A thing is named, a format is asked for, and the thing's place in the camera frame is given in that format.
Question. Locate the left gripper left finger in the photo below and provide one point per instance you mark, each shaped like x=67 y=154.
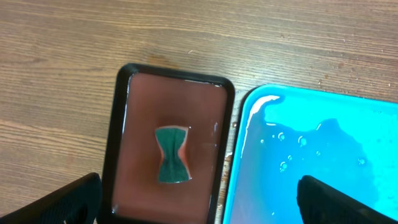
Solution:
x=76 y=203

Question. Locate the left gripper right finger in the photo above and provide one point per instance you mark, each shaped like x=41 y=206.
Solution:
x=320 y=203

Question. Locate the orange green scrub sponge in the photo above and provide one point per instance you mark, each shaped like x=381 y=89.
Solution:
x=172 y=142

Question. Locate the teal plastic tray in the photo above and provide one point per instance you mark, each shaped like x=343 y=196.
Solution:
x=285 y=133

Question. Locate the dark red tray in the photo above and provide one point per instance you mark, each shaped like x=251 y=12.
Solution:
x=146 y=98

